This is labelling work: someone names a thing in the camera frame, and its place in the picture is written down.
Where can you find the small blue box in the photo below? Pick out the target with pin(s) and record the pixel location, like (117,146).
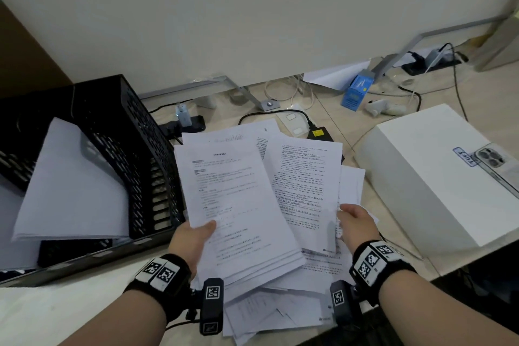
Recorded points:
(354,92)

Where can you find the black power strip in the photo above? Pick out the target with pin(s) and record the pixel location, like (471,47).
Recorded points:
(413,70)
(196,122)

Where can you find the white box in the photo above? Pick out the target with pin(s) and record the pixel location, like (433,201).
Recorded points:
(425,179)

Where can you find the grey panel with yellow note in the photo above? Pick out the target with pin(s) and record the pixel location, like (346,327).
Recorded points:
(498,49)

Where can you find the black power adapter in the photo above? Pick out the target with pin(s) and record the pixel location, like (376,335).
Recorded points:
(320,133)

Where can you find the black marker wristband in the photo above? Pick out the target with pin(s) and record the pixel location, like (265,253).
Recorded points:
(162,272)
(377,264)

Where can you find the small white paper sheet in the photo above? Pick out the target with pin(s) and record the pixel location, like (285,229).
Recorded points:
(336,76)

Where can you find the white charger plug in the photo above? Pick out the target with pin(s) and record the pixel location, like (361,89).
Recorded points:
(183,116)

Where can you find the white rectangular device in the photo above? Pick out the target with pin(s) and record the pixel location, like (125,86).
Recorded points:
(292,118)

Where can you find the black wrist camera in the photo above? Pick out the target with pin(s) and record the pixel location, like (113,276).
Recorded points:
(211,305)
(340,301)

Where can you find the white handheld device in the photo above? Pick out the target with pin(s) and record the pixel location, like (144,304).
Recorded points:
(381,107)

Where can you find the grey metal bracket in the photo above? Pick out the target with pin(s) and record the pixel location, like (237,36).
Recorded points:
(395,58)
(269,105)

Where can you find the person's left forearm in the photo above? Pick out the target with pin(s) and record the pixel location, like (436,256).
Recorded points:
(121,325)

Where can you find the black mesh file organizer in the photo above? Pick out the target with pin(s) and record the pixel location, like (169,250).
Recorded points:
(134,122)

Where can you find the pile of printed papers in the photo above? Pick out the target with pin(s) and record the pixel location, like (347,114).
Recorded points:
(300,179)

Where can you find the person's right hand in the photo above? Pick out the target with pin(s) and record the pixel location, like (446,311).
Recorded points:
(357,224)

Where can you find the person's right forearm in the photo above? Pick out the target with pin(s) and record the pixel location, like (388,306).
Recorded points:
(446,313)

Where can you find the grey plug adapter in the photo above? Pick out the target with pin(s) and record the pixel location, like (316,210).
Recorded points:
(436,58)

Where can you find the brown cardboard sheet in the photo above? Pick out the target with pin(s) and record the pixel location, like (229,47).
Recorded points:
(24,62)

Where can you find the person's left hand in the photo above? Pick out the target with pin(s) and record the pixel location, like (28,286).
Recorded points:
(190,240)

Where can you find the silver smartphone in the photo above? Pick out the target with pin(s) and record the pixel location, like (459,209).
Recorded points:
(498,163)

